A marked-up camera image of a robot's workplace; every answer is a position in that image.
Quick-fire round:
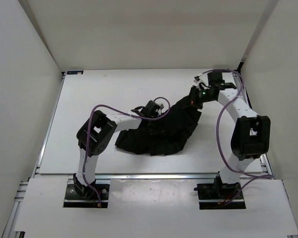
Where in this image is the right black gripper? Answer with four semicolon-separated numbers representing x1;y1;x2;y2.
179;86;215;111

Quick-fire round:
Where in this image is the black pleated skirt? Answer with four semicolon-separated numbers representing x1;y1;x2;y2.
115;96;202;156

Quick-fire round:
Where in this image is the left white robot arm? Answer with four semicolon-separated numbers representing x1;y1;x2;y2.
74;110;167;199

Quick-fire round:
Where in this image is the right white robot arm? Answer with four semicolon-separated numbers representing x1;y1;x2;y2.
189;83;271;199

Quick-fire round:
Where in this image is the white front cover board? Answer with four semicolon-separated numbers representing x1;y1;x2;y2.
14;178;298;238

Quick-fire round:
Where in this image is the blue label left corner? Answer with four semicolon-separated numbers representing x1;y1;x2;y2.
67;70;84;75

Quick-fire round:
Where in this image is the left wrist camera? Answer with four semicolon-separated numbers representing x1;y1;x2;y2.
131;100;164;118

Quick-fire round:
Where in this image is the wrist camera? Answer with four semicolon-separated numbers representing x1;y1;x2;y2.
194;70;224;87
131;100;164;118

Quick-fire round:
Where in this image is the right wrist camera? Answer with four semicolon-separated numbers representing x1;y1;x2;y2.
194;70;224;87

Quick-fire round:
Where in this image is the aluminium frame rail right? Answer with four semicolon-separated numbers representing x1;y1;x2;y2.
232;72;273;176

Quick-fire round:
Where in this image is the aluminium frame rail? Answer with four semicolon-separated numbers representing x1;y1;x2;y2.
232;72;273;176
34;173;217;180

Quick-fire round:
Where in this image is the aluminium frame rail front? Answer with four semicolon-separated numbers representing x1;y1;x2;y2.
34;173;217;180

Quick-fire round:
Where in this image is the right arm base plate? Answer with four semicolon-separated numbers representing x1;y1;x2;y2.
194;183;246;210

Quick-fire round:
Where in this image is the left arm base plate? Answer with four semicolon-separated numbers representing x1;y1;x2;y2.
63;179;110;208

